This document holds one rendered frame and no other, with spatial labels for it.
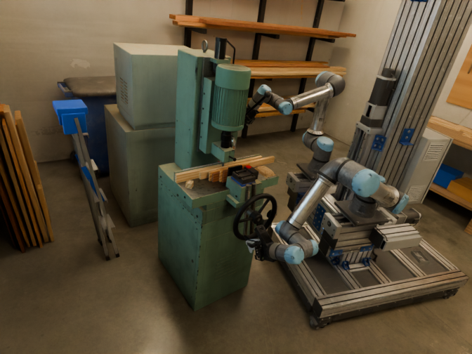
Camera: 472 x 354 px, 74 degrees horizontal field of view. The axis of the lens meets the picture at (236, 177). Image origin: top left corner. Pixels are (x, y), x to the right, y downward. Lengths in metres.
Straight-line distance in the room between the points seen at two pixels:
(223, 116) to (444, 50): 1.18
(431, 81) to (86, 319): 2.40
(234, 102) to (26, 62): 2.49
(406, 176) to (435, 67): 0.67
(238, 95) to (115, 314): 1.53
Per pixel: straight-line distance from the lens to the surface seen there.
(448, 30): 2.00
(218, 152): 1.78
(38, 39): 3.67
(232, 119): 1.63
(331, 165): 1.48
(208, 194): 1.65
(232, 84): 1.58
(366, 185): 1.42
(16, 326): 2.39
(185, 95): 1.88
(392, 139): 2.04
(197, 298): 2.16
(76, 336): 2.24
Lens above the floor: 1.79
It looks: 29 degrees down
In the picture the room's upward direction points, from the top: 8 degrees clockwise
